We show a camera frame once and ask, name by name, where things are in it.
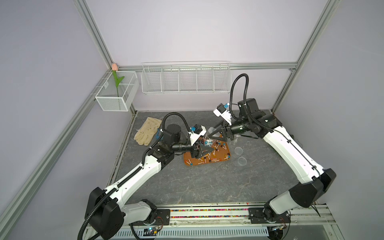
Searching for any clear jar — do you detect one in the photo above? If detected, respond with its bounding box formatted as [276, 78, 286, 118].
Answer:
[235, 157, 248, 167]
[202, 127, 217, 146]

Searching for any beige work glove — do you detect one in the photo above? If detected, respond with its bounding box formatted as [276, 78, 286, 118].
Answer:
[134, 117, 162, 146]

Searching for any clear plastic jar lid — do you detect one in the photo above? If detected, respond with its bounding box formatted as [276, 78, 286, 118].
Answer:
[235, 147, 244, 156]

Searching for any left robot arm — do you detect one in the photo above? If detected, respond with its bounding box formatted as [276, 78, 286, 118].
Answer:
[77, 112, 209, 240]

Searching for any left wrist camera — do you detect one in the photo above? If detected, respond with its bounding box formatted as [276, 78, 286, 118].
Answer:
[188, 124, 207, 146]

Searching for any orange wooden tray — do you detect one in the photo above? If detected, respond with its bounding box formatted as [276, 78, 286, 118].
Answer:
[183, 137, 231, 167]

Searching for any white mesh wall box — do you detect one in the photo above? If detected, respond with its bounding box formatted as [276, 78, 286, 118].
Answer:
[95, 71, 139, 112]

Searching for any artificial pink tulip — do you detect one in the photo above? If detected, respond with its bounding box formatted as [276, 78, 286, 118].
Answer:
[112, 63, 125, 97]

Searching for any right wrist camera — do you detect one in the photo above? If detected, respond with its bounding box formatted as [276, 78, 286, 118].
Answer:
[213, 103, 232, 126]

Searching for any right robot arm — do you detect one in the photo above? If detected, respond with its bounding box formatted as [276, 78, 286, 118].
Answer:
[208, 74, 337, 223]

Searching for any white wire wall basket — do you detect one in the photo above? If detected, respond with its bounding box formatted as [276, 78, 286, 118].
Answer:
[141, 61, 232, 94]

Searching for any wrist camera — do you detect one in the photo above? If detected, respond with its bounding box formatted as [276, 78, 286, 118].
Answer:
[188, 124, 207, 146]
[213, 103, 232, 126]

